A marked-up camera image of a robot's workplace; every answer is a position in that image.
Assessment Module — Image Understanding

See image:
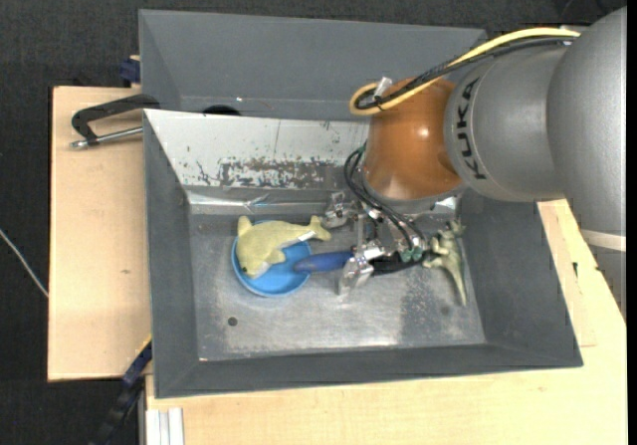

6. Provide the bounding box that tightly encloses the blue tool handle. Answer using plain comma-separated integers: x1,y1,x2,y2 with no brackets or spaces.
292,250,355,276

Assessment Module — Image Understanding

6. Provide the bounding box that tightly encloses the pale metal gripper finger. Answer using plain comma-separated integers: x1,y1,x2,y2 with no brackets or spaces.
321,190,360,231
337,244,385,303

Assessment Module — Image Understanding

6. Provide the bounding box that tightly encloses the green toy dinosaur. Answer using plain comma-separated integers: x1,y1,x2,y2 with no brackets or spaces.
422,220,471,308

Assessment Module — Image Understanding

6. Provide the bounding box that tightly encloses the blue round dish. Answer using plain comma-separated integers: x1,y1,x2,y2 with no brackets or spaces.
230,219,314,299

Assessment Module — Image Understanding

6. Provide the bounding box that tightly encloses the pale wood board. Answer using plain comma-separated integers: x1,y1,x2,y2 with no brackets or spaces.
47,86,155,383

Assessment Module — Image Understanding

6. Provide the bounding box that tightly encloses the grey metal bin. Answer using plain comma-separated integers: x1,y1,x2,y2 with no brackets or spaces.
137,8,584,399

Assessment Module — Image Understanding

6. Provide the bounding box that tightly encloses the black cylinder on white bracket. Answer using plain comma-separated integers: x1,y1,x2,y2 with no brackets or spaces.
370,254,407,277

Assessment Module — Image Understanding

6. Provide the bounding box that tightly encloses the yellow plush dolphin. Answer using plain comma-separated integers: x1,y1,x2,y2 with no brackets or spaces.
235,214,333,281

